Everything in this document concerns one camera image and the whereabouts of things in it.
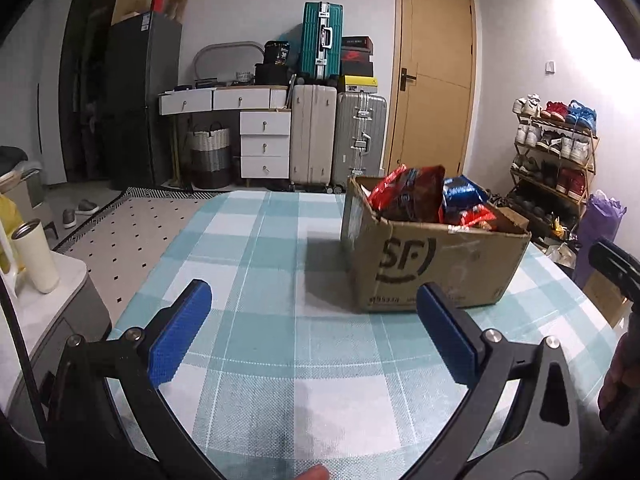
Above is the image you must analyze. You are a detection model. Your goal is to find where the blue oreo cookie pack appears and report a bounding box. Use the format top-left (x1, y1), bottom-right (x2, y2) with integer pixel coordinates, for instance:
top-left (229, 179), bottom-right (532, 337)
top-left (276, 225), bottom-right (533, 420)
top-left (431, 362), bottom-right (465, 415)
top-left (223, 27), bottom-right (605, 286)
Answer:
top-left (442, 174), bottom-right (489, 214)

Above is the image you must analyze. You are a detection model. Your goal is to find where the red blue snack bag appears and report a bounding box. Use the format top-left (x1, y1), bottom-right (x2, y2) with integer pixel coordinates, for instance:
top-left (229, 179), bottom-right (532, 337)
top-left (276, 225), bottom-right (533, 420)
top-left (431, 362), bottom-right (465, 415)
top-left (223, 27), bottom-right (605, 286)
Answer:
top-left (439, 204), bottom-right (497, 231)

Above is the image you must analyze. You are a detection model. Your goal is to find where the person's right hand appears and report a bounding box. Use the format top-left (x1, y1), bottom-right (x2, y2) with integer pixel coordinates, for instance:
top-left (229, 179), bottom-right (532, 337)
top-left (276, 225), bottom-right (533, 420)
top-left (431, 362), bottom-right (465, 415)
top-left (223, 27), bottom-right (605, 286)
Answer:
top-left (598, 302), bottom-right (639, 431)

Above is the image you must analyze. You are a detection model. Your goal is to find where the person's left hand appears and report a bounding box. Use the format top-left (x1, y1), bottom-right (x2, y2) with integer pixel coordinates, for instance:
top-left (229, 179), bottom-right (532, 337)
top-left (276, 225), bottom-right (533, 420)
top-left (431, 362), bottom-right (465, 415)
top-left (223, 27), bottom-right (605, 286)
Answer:
top-left (294, 464), bottom-right (330, 480)

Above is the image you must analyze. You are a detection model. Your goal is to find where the purple plastic bag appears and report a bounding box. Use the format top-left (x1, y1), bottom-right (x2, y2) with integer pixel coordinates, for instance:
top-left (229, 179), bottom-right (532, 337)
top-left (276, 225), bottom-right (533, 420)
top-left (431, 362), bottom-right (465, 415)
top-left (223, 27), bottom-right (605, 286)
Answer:
top-left (573, 190), bottom-right (627, 288)

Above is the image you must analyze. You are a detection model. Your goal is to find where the dotted beige rug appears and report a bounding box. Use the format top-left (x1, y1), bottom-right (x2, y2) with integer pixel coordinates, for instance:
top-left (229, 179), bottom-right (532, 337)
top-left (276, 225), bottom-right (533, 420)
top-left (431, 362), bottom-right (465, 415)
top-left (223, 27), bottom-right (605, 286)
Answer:
top-left (55, 188), bottom-right (220, 324)

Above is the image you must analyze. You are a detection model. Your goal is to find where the shoe rack with shoes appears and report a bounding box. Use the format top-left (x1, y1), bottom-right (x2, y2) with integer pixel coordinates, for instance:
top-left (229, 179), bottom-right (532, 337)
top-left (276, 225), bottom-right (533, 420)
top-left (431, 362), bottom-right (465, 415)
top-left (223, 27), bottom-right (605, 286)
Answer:
top-left (506, 93), bottom-right (599, 242)

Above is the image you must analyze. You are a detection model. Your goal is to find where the checkered teal white tablecloth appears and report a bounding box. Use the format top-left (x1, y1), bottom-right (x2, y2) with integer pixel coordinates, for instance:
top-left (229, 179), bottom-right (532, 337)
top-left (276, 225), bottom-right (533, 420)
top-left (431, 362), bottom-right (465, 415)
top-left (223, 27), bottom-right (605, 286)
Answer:
top-left (113, 190), bottom-right (616, 479)

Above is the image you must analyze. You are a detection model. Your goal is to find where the brown SF cardboard box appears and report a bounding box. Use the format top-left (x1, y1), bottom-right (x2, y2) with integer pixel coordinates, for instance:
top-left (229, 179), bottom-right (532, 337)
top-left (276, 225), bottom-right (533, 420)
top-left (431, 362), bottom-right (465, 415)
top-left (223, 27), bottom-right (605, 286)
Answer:
top-left (341, 177), bottom-right (530, 312)

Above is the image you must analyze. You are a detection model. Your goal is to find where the striped laundry basket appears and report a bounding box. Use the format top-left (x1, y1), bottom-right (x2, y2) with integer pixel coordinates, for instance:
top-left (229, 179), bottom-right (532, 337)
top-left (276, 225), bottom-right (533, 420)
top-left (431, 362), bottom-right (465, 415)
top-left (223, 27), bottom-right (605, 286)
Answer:
top-left (188, 124), bottom-right (232, 190)

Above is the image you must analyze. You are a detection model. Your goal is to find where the red snack bag in box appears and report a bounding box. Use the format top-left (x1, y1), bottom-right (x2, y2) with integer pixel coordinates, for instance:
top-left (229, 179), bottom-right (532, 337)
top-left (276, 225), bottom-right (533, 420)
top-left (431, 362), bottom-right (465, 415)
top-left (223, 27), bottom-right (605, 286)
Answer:
top-left (368, 165), bottom-right (445, 223)

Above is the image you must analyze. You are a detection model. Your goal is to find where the white mug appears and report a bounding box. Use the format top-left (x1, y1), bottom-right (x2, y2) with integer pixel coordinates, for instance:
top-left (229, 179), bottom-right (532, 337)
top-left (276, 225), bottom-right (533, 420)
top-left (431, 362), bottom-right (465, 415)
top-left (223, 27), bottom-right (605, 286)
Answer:
top-left (11, 219), bottom-right (60, 294)

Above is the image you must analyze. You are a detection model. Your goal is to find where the white drawer desk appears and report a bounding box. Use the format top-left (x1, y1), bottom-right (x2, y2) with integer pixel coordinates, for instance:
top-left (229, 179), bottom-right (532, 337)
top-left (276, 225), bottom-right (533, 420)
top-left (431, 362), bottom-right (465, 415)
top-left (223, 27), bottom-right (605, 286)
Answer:
top-left (160, 86), bottom-right (292, 181)

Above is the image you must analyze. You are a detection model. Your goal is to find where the silver suitcase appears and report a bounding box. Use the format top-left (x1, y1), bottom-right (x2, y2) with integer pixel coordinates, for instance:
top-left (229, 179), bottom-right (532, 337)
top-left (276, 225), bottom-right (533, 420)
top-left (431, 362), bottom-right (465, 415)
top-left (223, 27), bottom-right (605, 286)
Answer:
top-left (331, 92), bottom-right (387, 194)

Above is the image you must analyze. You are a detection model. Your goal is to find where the beige suitcase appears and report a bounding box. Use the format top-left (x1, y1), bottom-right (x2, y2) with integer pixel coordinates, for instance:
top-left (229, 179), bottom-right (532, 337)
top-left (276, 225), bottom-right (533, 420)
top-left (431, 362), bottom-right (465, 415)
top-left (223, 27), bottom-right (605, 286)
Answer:
top-left (290, 84), bottom-right (337, 188)

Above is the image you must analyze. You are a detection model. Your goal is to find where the wooden door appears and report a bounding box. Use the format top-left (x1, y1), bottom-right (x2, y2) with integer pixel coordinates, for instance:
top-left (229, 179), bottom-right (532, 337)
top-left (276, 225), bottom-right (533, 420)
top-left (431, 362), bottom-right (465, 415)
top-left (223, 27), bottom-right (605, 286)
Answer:
top-left (384, 0), bottom-right (477, 176)

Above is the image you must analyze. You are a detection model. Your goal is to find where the grey round mirror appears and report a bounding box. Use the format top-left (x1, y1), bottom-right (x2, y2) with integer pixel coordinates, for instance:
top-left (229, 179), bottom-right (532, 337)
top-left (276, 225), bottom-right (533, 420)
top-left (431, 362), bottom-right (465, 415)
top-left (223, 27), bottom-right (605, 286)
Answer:
top-left (193, 41), bottom-right (264, 84)

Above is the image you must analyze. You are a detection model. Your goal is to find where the black box on desk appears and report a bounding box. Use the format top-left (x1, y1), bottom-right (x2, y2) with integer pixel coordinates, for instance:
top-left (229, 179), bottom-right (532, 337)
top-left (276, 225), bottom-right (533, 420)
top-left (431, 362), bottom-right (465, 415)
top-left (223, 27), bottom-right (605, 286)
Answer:
top-left (254, 40), bottom-right (294, 86)

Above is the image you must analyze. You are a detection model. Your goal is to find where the dark grey refrigerator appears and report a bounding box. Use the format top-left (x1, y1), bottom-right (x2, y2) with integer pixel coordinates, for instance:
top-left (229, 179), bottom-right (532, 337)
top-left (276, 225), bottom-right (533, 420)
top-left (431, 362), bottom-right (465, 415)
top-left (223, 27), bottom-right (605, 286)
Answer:
top-left (103, 11), bottom-right (182, 190)

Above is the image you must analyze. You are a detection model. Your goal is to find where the yellow black shoebox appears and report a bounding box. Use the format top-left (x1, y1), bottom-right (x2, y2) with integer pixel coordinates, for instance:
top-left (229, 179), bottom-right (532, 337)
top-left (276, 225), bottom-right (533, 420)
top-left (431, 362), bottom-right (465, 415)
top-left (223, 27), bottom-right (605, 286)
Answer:
top-left (341, 75), bottom-right (378, 93)

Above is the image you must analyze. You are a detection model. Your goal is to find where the red black shoebox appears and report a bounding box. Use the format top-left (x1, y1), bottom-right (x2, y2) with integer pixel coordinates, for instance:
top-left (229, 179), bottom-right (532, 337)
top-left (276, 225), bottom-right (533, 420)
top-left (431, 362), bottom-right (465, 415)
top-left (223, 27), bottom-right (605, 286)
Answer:
top-left (341, 36), bottom-right (374, 77)

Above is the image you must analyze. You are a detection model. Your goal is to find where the teal suitcase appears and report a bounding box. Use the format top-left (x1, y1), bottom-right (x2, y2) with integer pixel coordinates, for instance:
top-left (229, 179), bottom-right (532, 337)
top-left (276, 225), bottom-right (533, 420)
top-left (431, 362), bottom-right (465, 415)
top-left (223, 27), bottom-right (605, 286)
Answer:
top-left (298, 1), bottom-right (344, 86)

